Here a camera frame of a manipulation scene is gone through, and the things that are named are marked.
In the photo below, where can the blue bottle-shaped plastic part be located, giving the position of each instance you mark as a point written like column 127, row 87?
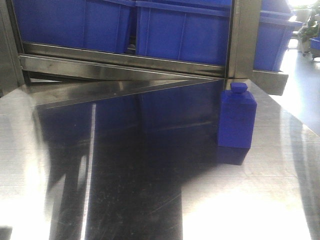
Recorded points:
column 237, row 115

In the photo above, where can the blue bin middle on shelf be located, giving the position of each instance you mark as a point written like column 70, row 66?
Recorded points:
column 182, row 33

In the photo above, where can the blue bin on shelf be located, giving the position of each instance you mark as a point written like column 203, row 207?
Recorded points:
column 182, row 33
column 102, row 25

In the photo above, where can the blue bin left on shelf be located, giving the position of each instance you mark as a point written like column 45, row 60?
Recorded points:
column 102, row 25

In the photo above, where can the stainless steel shelf rack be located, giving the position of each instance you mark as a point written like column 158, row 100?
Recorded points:
column 19, row 59

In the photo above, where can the small blue bin on cart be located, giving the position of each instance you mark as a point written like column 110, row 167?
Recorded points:
column 315, row 43

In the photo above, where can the blue bin right of post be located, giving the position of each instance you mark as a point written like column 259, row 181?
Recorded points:
column 274, row 33

